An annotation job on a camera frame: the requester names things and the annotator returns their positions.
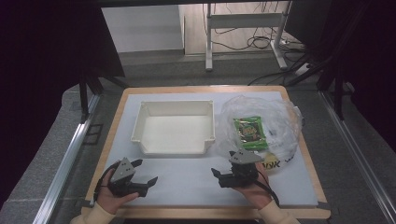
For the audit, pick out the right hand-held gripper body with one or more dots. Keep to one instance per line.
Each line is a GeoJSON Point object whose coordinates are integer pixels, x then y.
{"type": "Point", "coordinates": [243, 169]}

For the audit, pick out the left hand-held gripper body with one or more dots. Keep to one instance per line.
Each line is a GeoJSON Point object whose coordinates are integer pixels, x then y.
{"type": "Point", "coordinates": [122, 171]}

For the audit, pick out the green snack packet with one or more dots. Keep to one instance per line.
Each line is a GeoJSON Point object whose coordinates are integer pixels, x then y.
{"type": "Point", "coordinates": [250, 132]}

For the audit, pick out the white plastic bin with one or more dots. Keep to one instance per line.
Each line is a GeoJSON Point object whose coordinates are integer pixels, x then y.
{"type": "Point", "coordinates": [174, 133]}

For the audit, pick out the clear plastic bag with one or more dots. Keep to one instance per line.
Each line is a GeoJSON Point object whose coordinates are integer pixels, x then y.
{"type": "Point", "coordinates": [280, 121]}

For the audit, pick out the person's right hand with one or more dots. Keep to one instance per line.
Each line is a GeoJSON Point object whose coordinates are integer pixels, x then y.
{"type": "Point", "coordinates": [256, 194]}

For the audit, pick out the person's left hand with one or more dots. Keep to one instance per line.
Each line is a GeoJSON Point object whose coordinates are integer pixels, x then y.
{"type": "Point", "coordinates": [111, 199]}

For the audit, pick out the white table mat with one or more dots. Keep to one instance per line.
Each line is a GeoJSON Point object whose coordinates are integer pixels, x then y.
{"type": "Point", "coordinates": [183, 183]}

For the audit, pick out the black metal stand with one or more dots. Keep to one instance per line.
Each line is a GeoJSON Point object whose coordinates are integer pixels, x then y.
{"type": "Point", "coordinates": [83, 96]}
{"type": "Point", "coordinates": [338, 93]}

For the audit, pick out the white power strip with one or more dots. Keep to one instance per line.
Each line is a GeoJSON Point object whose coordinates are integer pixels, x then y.
{"type": "Point", "coordinates": [303, 69]}

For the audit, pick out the black curtain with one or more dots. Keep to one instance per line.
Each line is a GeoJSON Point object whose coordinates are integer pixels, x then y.
{"type": "Point", "coordinates": [46, 62]}
{"type": "Point", "coordinates": [370, 62]}

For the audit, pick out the aluminium rail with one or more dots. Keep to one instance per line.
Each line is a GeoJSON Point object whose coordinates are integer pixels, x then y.
{"type": "Point", "coordinates": [358, 155]}
{"type": "Point", "coordinates": [67, 155]}

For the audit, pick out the white metal desk frame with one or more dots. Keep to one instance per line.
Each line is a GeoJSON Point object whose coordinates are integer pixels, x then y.
{"type": "Point", "coordinates": [243, 20]}

